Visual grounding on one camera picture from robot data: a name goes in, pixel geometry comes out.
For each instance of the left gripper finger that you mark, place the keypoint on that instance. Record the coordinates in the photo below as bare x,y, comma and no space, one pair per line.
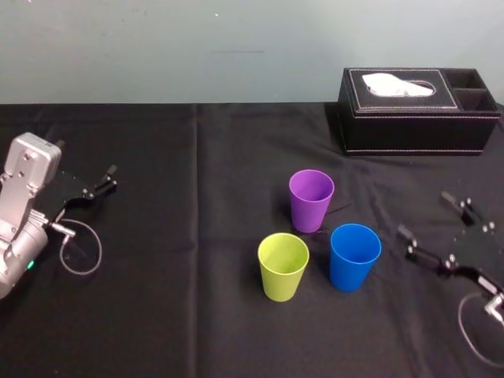
103,190
106,177

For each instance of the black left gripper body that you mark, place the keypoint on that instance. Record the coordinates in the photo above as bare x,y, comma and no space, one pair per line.
65,191

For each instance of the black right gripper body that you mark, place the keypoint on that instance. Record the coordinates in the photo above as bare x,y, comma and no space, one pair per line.
478,252

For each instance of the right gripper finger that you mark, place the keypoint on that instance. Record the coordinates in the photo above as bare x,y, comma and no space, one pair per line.
466,210
423,254

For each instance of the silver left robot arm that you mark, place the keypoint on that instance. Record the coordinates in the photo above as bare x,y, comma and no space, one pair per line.
21,185

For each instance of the blue plastic cup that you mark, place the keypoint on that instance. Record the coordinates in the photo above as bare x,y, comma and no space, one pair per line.
353,260

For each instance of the black table cloth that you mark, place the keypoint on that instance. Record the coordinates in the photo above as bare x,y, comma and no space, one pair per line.
189,236

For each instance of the black leather tissue box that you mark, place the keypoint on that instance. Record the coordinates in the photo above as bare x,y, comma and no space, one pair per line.
409,126

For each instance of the purple plastic cup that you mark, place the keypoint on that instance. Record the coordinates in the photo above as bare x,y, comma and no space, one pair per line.
311,201

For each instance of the green plastic cup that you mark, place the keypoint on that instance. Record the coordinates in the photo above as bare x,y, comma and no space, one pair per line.
282,271

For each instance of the white tissue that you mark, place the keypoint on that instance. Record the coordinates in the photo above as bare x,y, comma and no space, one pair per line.
393,84

